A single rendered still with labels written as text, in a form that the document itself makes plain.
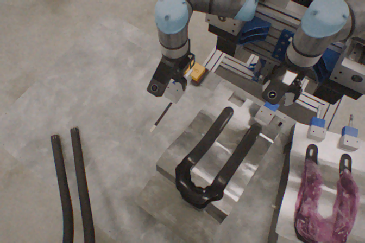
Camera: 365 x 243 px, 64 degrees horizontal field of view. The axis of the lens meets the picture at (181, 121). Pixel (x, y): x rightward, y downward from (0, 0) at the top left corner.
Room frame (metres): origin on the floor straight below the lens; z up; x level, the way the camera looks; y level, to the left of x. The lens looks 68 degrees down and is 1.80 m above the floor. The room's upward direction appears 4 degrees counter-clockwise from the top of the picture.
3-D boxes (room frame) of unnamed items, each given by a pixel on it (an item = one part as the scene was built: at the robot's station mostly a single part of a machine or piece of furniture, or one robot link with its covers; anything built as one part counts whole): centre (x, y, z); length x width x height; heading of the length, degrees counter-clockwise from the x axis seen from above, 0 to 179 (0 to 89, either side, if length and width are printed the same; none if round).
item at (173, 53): (0.48, 0.01, 1.17); 0.08 x 0.08 x 0.05
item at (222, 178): (0.24, -0.11, 0.92); 0.35 x 0.16 x 0.09; 141
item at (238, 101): (0.44, -0.20, 0.87); 0.05 x 0.05 x 0.04; 51
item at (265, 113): (0.41, -0.31, 0.89); 0.13 x 0.05 x 0.05; 141
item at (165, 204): (0.24, -0.09, 0.87); 0.50 x 0.26 x 0.14; 141
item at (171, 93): (0.50, -0.01, 0.93); 0.13 x 0.05 x 0.05; 141
